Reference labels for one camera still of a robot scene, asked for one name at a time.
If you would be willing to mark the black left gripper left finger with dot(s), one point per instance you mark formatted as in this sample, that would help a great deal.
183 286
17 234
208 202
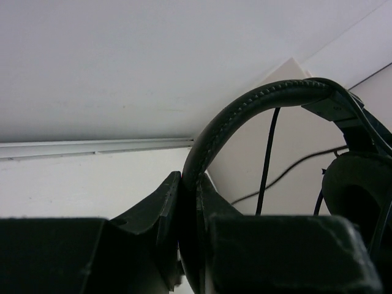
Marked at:
136 252

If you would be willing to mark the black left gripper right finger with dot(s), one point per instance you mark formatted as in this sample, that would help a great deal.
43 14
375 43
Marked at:
278 254

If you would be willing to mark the black over-ear headphones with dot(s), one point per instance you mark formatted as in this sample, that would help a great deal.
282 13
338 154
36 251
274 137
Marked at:
356 186

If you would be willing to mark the aluminium table frame rail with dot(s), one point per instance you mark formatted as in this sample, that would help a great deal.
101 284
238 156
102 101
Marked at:
65 148

